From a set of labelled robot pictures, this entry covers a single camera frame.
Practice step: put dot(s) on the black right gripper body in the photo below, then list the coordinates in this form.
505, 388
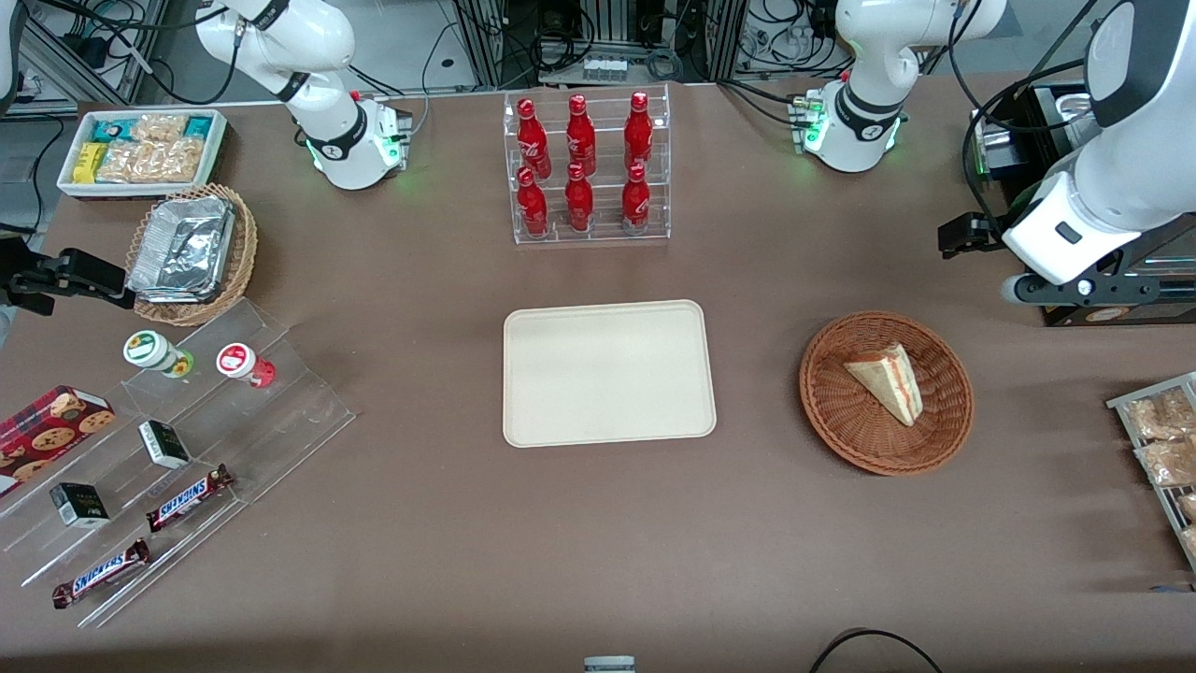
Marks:
21, 277

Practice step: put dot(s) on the triangular sandwich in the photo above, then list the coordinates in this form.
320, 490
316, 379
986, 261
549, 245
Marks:
892, 383

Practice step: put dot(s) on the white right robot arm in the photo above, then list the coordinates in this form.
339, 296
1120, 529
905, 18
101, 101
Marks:
299, 47

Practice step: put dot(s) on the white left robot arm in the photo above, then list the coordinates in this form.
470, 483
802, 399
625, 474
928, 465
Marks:
869, 56

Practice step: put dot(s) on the tan wicker basket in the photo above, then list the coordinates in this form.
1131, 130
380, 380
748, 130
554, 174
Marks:
245, 252

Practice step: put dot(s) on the empty-weave brown wicker basket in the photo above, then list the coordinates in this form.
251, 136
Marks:
841, 411

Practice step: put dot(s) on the beige plastic tray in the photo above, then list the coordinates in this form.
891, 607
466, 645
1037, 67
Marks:
607, 374

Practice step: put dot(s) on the white plastic snack bin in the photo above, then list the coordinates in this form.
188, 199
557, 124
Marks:
70, 187

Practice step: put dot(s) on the green lid white cup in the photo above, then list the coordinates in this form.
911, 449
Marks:
148, 348

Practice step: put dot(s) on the red cookie box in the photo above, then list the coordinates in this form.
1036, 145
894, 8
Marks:
47, 430

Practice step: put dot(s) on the yellow snack packet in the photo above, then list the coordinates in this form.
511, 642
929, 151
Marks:
90, 163

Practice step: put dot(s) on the clear bag of crackers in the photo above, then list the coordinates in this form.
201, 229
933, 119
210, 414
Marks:
1159, 416
1188, 507
159, 128
121, 164
1168, 463
1190, 542
177, 161

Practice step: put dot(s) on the stack of foil trays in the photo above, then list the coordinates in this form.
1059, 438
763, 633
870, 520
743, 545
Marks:
182, 248

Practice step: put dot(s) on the black food warmer cabinet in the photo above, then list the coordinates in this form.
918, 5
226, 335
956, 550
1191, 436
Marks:
1028, 117

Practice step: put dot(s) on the teal snack packet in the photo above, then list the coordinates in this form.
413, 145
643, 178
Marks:
114, 129
197, 127

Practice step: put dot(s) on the steel food pan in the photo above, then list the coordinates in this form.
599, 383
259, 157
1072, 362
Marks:
1073, 105

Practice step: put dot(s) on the small black box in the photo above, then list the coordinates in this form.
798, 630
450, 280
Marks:
164, 445
79, 506

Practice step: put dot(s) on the red lid white cup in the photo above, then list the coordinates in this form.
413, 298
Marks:
236, 360

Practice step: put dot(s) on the snickers chocolate bar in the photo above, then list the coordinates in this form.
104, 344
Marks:
101, 573
187, 498

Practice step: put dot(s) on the clear acrylic stepped stand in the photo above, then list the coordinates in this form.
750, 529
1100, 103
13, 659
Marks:
280, 421

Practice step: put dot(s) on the red cola bottle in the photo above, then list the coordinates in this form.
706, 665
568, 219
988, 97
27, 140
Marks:
580, 136
579, 201
636, 199
532, 140
532, 206
638, 133

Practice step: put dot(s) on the clear acrylic bottle rack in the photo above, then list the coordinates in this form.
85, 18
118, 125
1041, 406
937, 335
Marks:
607, 93

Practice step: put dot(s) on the grey power strip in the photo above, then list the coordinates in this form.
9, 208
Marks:
605, 68

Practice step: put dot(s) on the small grey device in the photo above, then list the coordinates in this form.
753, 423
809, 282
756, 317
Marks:
609, 665

